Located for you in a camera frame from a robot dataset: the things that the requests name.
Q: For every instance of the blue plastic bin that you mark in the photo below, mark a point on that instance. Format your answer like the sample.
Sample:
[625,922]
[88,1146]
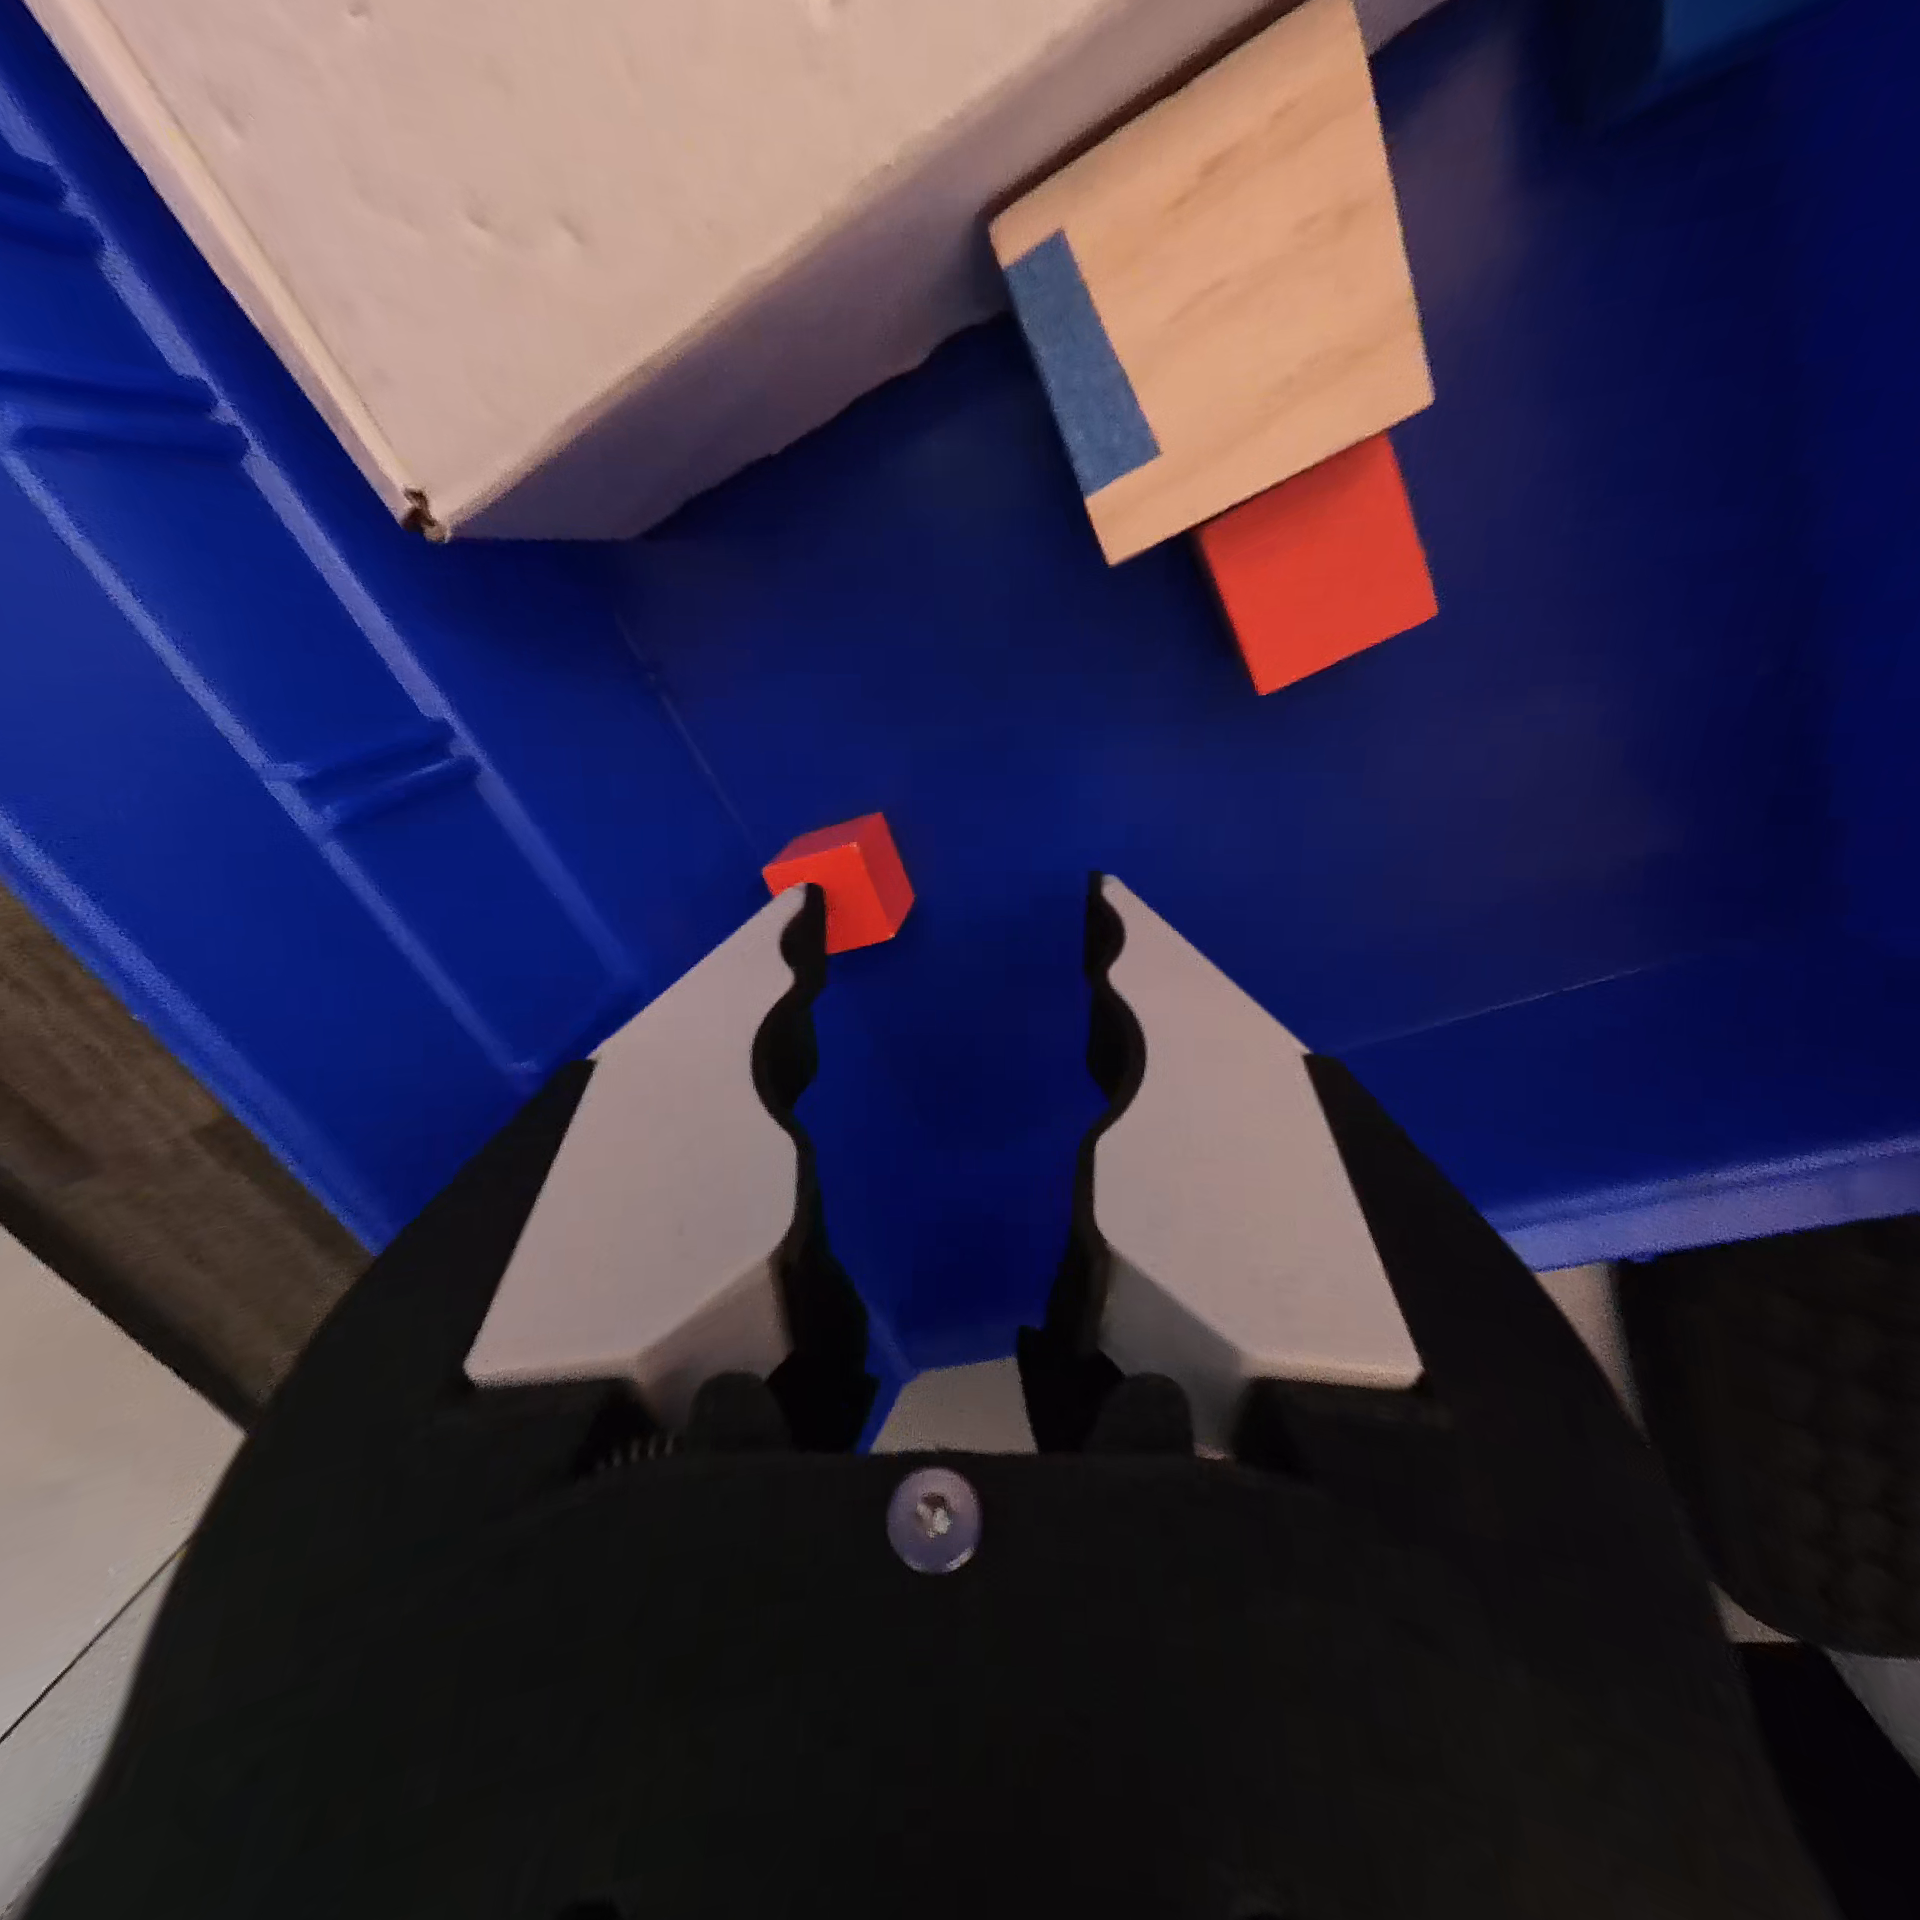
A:
[1047,719]

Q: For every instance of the small blue cube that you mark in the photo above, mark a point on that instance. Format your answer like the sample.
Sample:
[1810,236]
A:
[1696,37]

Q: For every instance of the small closed white box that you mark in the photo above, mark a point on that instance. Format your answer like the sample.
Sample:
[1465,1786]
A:
[598,225]

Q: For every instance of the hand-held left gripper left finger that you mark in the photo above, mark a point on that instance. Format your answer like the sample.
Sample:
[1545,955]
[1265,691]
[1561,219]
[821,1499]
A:
[645,1200]

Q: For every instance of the small red cube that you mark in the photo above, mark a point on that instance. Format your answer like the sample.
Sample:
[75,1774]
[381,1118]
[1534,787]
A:
[862,891]

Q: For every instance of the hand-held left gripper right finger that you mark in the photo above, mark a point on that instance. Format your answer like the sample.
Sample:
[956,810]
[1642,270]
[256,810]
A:
[1246,1200]

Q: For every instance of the wooden cube with blue tape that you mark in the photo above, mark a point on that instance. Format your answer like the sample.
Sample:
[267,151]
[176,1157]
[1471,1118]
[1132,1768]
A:
[1274,270]

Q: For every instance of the black mesh pad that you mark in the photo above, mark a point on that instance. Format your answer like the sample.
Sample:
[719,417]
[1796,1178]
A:
[1787,1441]

